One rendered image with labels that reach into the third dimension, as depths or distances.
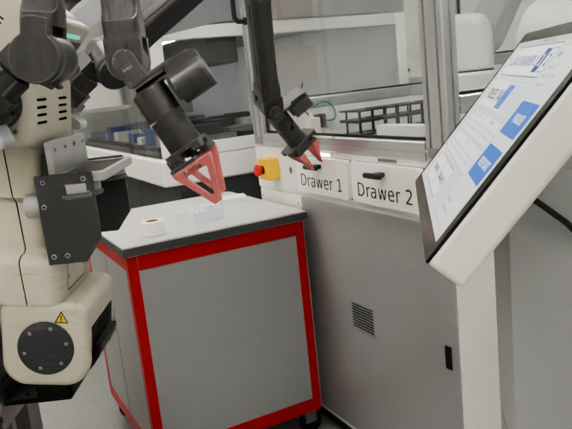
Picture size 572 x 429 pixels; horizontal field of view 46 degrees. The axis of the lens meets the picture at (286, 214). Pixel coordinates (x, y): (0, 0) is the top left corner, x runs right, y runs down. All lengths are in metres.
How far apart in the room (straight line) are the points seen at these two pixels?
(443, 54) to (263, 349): 1.08
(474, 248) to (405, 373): 1.18
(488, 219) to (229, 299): 1.40
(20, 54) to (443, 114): 0.88
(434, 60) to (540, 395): 0.81
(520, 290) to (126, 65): 0.65
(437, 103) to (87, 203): 0.79
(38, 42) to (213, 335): 1.20
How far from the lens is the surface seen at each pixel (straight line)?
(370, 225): 1.83
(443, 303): 1.66
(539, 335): 0.96
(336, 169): 1.90
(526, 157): 0.71
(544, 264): 0.93
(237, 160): 2.74
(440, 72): 1.53
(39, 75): 1.09
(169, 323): 1.99
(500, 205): 0.72
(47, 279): 1.30
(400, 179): 1.66
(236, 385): 2.14
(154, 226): 1.98
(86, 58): 1.54
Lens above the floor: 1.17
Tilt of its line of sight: 11 degrees down
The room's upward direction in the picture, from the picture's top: 6 degrees counter-clockwise
